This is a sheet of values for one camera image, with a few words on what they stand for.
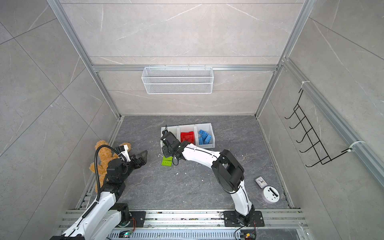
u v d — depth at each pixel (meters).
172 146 0.68
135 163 0.73
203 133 1.04
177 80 1.01
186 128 1.06
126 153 0.73
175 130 1.02
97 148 0.60
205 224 0.73
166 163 0.93
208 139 1.00
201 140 1.00
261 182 0.84
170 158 0.94
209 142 1.03
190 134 1.04
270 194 0.79
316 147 0.65
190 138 1.01
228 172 0.50
